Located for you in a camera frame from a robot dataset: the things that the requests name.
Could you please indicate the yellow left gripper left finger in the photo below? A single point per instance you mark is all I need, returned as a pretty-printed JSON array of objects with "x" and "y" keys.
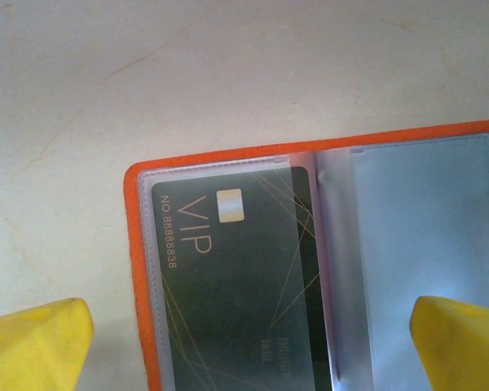
[{"x": 32, "y": 350}]

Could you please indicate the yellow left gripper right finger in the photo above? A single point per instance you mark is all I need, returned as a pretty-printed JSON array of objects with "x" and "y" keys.
[{"x": 464, "y": 350}]

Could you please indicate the orange card holder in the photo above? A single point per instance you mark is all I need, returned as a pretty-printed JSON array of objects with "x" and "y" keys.
[{"x": 411, "y": 228}]

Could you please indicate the black VIP card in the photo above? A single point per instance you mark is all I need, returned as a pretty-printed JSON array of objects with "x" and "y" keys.
[{"x": 236, "y": 293}]

